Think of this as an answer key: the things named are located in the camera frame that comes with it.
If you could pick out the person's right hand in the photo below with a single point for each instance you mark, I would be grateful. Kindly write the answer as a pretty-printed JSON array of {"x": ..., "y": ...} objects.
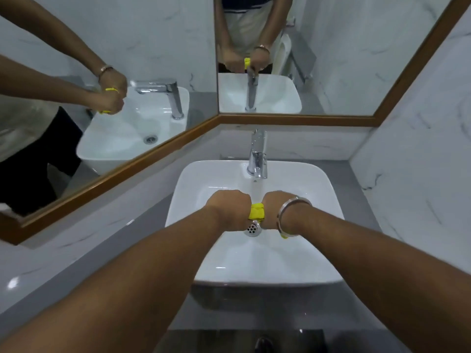
[{"x": 271, "y": 211}]

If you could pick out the person's left hand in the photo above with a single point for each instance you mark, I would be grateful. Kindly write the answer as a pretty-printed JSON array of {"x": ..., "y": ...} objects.
[{"x": 228, "y": 209}]

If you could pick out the yellow cloth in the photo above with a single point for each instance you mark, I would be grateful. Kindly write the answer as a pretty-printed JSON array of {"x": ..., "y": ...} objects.
[{"x": 256, "y": 212}]

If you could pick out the person's right forearm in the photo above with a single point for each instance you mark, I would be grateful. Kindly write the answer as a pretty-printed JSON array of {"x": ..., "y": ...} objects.
[{"x": 375, "y": 275}]

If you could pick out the person's left forearm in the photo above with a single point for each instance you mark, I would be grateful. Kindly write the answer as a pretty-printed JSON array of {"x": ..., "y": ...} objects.
[{"x": 121, "y": 290}]

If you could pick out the chrome sink drain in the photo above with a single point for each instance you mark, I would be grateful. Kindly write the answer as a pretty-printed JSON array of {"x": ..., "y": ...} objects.
[{"x": 252, "y": 229}]

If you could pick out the white ceramic sink basin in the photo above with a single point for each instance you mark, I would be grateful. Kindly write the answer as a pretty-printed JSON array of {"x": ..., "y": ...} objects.
[{"x": 265, "y": 260}]

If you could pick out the chrome faucet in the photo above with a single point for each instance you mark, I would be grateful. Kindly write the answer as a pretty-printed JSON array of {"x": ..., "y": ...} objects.
[{"x": 258, "y": 158}]

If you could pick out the wide wooden framed mirror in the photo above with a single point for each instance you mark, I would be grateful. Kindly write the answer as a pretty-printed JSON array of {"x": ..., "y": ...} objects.
[{"x": 110, "y": 169}]

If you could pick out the person's dark shoe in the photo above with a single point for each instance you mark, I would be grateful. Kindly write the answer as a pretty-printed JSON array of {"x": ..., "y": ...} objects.
[{"x": 264, "y": 345}]

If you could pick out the narrow wooden framed mirror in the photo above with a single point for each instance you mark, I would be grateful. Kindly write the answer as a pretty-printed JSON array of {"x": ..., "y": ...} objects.
[{"x": 368, "y": 69}]

